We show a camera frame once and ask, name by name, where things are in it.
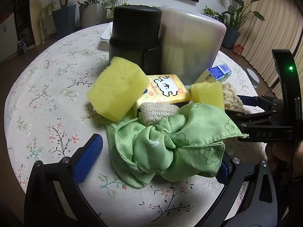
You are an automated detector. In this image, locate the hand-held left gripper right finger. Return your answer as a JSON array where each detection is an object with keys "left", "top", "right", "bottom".
[{"left": 201, "top": 152, "right": 278, "bottom": 227}]

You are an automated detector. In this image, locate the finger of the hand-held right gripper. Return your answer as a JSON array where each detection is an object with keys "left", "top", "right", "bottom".
[
  {"left": 224, "top": 109, "right": 295, "bottom": 143},
  {"left": 237, "top": 95, "right": 288, "bottom": 114}
]

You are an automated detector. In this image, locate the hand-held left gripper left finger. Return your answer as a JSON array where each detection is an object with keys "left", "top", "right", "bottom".
[{"left": 24, "top": 133, "right": 107, "bottom": 227}]

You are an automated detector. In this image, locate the cream chenille cloth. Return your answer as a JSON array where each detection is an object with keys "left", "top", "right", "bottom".
[{"left": 223, "top": 82, "right": 245, "bottom": 111}]

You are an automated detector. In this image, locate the small yellow sponge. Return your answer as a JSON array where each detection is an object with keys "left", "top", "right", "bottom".
[{"left": 190, "top": 81, "right": 225, "bottom": 110}]

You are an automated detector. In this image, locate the blue tissue pack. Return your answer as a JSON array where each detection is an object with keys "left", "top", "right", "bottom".
[{"left": 193, "top": 64, "right": 232, "bottom": 84}]

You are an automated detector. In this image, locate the green cloth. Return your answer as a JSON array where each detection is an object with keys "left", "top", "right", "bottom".
[{"left": 106, "top": 103, "right": 249, "bottom": 188}]

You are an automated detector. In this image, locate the large yellow sponge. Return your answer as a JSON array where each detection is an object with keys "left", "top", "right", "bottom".
[{"left": 86, "top": 57, "right": 150, "bottom": 121}]

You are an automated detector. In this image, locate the grey woven pad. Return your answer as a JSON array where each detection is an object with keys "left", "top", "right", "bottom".
[{"left": 138, "top": 102, "right": 180, "bottom": 125}]

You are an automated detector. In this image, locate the white ribbed tray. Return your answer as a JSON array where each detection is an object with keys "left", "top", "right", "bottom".
[{"left": 100, "top": 22, "right": 114, "bottom": 42}]

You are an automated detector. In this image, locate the person's right hand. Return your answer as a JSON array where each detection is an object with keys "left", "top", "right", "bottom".
[{"left": 265, "top": 142, "right": 303, "bottom": 182}]

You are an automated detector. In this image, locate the white round bin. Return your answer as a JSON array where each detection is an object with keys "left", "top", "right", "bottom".
[{"left": 246, "top": 68, "right": 261, "bottom": 88}]

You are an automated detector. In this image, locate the red packet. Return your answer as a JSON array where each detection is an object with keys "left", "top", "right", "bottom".
[{"left": 232, "top": 43, "right": 245, "bottom": 57}]

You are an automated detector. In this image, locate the beige curtain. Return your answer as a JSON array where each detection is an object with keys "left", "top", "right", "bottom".
[{"left": 237, "top": 0, "right": 303, "bottom": 95}]

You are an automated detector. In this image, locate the translucent plastic container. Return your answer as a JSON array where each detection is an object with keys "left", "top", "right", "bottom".
[{"left": 158, "top": 7, "right": 227, "bottom": 86}]

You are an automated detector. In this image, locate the yellow cartoon tissue pack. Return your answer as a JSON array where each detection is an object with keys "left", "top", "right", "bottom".
[{"left": 136, "top": 74, "right": 192, "bottom": 107}]

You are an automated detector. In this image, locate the large-leaf plant in blue pot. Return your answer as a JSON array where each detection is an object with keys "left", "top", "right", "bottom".
[{"left": 216, "top": 0, "right": 266, "bottom": 49}]

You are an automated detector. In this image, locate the small bushy plant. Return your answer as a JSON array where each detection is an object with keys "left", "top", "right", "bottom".
[{"left": 202, "top": 7, "right": 224, "bottom": 23}]

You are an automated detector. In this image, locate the black cylindrical canister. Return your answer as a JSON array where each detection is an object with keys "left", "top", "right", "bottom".
[{"left": 108, "top": 5, "right": 164, "bottom": 75}]

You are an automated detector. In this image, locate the plant in dark square pot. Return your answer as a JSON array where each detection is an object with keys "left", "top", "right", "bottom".
[{"left": 52, "top": 0, "right": 83, "bottom": 38}]

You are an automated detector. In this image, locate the plant in ribbed white pot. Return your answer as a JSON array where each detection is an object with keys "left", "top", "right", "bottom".
[{"left": 79, "top": 0, "right": 100, "bottom": 28}]

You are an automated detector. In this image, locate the white cabinet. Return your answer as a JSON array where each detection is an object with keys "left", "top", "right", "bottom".
[{"left": 0, "top": 12, "right": 20, "bottom": 64}]

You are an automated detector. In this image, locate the thin small plant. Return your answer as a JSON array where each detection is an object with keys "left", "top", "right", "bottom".
[{"left": 37, "top": 0, "right": 58, "bottom": 44}]

